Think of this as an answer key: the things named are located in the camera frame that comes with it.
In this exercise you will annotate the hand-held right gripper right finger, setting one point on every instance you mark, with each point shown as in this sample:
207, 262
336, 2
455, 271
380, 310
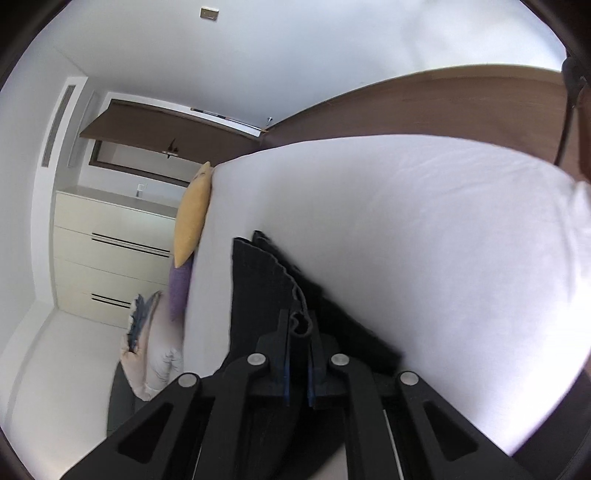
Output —
312, 381

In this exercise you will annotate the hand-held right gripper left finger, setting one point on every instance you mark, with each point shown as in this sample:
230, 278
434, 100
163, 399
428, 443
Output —
286, 376

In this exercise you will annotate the black pants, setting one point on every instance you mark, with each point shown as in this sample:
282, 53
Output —
258, 286

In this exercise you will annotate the purple pillow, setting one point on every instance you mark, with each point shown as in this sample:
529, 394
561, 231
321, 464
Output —
179, 288

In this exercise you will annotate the dark grey rug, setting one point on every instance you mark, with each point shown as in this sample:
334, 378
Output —
121, 406

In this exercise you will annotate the white bed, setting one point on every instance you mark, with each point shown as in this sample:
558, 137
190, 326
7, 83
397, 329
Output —
415, 230

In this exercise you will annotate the yellow pillow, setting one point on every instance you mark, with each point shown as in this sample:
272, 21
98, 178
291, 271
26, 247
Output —
190, 217

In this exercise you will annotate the cream drawer cabinet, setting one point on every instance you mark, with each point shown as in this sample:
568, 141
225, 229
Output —
106, 249

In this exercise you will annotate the brown wooden headboard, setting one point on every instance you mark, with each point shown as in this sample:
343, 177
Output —
415, 106

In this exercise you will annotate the white air vent grille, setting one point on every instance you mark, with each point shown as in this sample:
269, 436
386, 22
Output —
57, 127

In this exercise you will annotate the black reading lamp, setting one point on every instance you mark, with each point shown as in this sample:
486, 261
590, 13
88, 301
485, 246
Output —
572, 78

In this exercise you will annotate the white wall socket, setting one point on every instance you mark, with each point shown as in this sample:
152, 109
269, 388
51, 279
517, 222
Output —
140, 189

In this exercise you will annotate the brown wooden wall shelf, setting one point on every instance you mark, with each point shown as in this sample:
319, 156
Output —
152, 127

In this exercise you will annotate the wall switch plate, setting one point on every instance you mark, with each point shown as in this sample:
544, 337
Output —
209, 13

